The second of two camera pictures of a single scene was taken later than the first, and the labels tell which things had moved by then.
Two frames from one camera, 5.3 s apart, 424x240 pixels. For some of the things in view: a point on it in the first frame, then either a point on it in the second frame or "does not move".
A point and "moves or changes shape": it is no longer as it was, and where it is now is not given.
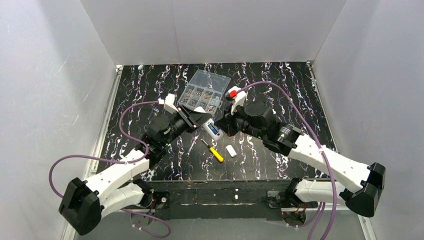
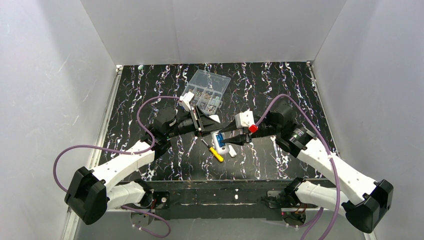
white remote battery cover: x=231 y=150 does not move
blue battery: x=213 y=129 moves or changes shape
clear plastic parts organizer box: x=205 y=91 does not move
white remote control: x=210 y=127 moves or changes shape
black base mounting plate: x=218 y=199 does not move
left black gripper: x=191 y=120 does not move
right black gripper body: x=230 y=119 → x=247 y=133
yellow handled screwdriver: x=218 y=156 does not move
